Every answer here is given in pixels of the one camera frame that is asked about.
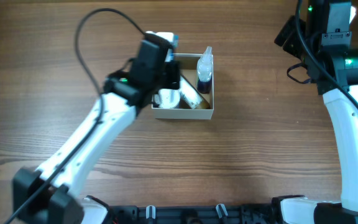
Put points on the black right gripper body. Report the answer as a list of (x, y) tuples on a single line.
[(297, 47)]

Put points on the white leaf-print tube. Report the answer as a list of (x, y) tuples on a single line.
[(191, 96)]

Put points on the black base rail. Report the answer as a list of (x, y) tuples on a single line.
[(218, 214)]

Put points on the cotton swab tub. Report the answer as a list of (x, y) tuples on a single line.
[(167, 99)]

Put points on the clear spray bottle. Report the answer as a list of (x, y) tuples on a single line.
[(205, 71)]

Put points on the blue white toothbrush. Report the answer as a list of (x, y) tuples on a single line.
[(174, 47)]

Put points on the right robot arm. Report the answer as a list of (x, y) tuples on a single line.
[(322, 44)]

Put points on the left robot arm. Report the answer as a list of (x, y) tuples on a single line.
[(49, 194)]

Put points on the white cardboard box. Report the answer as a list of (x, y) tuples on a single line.
[(188, 64)]

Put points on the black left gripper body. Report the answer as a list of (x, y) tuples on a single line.
[(164, 75)]

